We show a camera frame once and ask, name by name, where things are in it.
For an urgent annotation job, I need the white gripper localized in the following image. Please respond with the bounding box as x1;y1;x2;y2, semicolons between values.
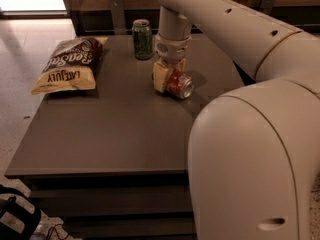
152;34;190;93

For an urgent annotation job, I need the red coke can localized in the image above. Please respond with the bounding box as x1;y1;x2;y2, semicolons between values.
166;70;194;99

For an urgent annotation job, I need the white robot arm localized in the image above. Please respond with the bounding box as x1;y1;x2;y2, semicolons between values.
157;0;320;240

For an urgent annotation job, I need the green soda can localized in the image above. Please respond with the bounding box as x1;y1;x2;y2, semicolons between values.
132;19;153;60

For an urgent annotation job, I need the wooden counter panel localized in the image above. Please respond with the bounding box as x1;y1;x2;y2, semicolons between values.
63;0;320;35

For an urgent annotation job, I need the brown yellow chip bag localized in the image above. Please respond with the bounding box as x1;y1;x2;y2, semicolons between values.
31;36;108;95

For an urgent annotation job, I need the grey drawer cabinet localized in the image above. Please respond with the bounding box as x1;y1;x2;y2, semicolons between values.
5;35;242;240

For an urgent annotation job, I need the left metal bracket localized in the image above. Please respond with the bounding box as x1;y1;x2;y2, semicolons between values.
109;0;127;35

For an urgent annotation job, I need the metal bracket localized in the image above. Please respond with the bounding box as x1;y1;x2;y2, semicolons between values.
259;0;276;15
109;0;127;35

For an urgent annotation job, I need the right metal bracket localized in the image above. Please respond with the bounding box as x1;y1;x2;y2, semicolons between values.
259;0;276;15

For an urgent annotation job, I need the black bag with straps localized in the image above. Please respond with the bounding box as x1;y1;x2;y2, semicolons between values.
0;185;41;240

